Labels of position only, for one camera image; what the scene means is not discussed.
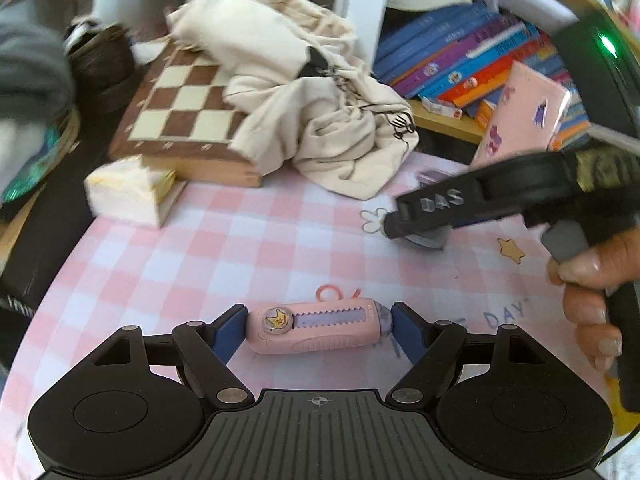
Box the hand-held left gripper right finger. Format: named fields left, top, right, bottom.
left=385, top=301, right=556, bottom=407

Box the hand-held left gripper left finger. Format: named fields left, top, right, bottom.
left=80, top=302, right=256, bottom=409

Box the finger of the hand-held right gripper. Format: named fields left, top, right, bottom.
left=381, top=169, right=490, bottom=242

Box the grey toy car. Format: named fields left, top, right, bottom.
left=400, top=170, right=453, bottom=252

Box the pink utility knife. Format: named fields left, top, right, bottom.
left=246, top=301, right=392, bottom=356

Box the person's right hand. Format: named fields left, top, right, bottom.
left=547, top=227, right=640, bottom=376

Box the pink checked table mat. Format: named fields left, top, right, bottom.
left=10, top=152, right=640, bottom=480

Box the pink cylindrical canister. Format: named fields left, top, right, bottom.
left=470, top=60, right=576, bottom=171

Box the small orange box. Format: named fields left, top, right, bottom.
left=475, top=100, right=499, bottom=129

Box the small white and red box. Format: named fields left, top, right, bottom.
left=422, top=96, right=464, bottom=117

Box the row of colourful books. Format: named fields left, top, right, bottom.
left=372, top=2, right=591, bottom=151

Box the beige cloth bag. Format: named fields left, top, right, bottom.
left=165, top=0, right=421, bottom=200

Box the white tissue pack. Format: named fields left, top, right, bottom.
left=84, top=156, right=188, bottom=231

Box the black keyboard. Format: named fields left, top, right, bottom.
left=0, top=160, right=101, bottom=321

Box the wooden chess board box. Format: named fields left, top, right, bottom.
left=107, top=42, right=263, bottom=188

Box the iridescent plastic bag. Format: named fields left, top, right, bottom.
left=0, top=110, right=81, bottom=206

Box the dark brown round object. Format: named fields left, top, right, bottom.
left=65, top=25, right=136, bottom=113

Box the grey folded cloth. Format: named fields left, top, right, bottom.
left=0, top=2, right=76, bottom=121

